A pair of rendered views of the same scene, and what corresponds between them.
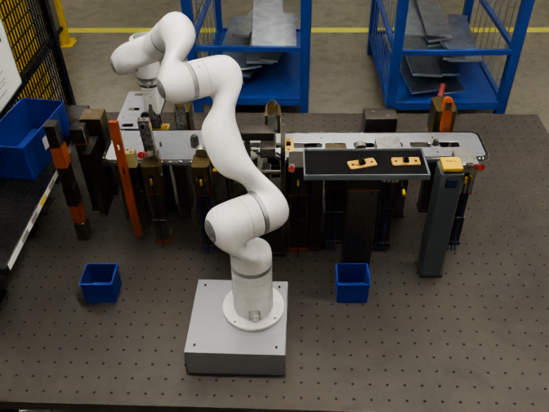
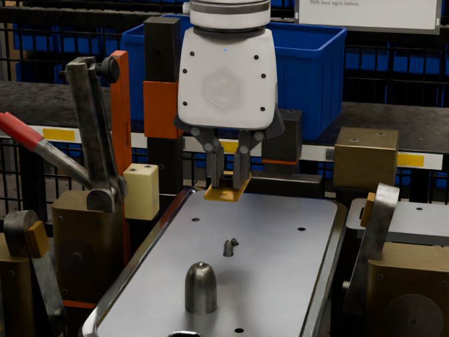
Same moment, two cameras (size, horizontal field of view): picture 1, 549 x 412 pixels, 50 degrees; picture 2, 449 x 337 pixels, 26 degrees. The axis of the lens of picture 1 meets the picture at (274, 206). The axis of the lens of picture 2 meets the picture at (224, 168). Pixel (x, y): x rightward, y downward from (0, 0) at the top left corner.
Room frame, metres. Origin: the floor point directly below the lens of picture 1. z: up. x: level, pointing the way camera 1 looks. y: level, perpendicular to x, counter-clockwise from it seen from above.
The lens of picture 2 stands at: (1.97, -0.57, 1.47)
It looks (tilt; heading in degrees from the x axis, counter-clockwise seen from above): 20 degrees down; 101
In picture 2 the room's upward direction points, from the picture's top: straight up
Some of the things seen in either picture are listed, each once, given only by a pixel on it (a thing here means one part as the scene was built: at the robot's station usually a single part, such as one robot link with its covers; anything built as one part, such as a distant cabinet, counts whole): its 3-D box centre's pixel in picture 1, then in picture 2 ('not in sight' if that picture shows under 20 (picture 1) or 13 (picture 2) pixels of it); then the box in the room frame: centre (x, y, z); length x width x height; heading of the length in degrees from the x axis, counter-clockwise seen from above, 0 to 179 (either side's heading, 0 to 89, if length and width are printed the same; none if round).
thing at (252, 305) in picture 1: (252, 286); not in sight; (1.19, 0.07, 0.89); 0.19 x 0.19 x 0.18
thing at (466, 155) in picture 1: (457, 202); not in sight; (1.58, -0.64, 0.88); 0.12 x 0.07 x 0.36; 178
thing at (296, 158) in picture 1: (298, 206); not in sight; (1.56, -0.08, 0.89); 0.12 x 0.07 x 0.38; 178
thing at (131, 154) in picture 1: (138, 192); (145, 303); (1.67, 0.49, 0.88); 0.04 x 0.04 x 0.37; 88
